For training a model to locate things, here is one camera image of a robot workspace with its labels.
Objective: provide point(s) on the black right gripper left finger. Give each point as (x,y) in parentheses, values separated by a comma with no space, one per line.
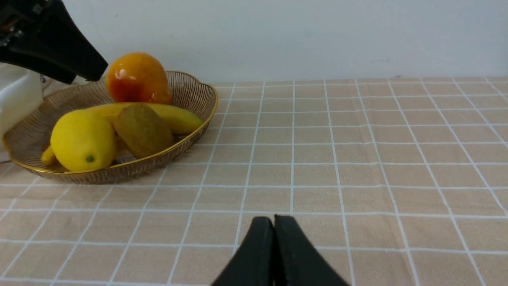
(251,263)

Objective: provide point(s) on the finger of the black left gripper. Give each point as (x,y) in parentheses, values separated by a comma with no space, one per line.
(41,36)

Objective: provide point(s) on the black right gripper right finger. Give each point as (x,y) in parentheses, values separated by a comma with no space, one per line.
(297,262)

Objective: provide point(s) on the brown kiwi fruit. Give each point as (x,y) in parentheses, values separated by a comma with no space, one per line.
(143,131)

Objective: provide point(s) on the white canvas tote bag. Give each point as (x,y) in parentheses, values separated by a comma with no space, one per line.
(21,93)

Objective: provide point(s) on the orange mango fruit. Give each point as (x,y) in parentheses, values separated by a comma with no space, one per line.
(138,77)

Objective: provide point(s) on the yellow lemon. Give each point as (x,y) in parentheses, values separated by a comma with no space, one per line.
(83,141)

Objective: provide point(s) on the yellow banana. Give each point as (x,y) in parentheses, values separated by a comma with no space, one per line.
(180,121)

